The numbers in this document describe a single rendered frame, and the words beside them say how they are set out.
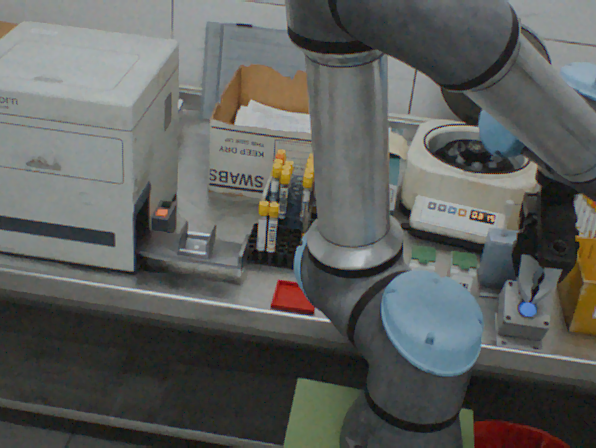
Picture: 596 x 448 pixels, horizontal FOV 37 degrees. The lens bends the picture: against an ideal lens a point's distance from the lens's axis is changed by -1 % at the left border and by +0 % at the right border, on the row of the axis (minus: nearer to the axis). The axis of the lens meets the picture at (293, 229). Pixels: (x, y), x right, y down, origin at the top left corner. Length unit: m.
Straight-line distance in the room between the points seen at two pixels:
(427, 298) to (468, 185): 0.61
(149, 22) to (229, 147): 0.43
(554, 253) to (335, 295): 0.32
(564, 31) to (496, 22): 1.09
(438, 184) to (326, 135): 0.68
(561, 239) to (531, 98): 0.39
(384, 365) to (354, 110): 0.29
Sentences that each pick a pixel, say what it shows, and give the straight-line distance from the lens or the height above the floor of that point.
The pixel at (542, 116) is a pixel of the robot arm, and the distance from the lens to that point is 0.90.
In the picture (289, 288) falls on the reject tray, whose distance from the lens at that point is 1.42.
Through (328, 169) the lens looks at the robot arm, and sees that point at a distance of 0.97.
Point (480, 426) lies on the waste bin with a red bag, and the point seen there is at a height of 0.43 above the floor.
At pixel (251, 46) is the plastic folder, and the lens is 1.89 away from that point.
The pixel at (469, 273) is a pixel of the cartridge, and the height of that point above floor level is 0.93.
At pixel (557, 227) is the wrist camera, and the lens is 1.24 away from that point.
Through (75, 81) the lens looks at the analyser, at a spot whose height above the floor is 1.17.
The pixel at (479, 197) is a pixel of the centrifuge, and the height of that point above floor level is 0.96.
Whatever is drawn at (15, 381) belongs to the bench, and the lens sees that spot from 2.18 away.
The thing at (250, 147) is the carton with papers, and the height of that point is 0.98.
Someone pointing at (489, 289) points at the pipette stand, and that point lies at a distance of 1.49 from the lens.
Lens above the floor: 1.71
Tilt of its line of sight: 32 degrees down
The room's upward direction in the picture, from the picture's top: 6 degrees clockwise
